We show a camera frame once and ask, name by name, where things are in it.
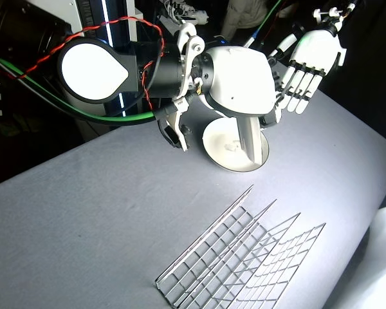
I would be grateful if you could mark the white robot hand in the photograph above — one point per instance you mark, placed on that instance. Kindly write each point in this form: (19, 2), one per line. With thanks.
(241, 80)
(315, 51)

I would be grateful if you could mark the white plate with dark rim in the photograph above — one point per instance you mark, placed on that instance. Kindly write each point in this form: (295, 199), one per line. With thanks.
(222, 151)
(264, 151)

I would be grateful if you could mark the white spare robotic hand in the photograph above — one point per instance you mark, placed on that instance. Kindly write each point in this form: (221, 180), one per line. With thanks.
(199, 16)

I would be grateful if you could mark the black box with blue light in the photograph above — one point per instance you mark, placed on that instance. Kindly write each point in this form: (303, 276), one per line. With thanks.
(220, 41)

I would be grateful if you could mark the person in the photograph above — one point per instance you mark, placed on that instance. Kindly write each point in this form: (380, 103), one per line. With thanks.
(244, 16)

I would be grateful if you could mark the grey table cloth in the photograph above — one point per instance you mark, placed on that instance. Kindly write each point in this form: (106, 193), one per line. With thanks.
(83, 225)

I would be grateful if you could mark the white sheet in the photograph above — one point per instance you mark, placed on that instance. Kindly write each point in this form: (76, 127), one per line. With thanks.
(382, 257)

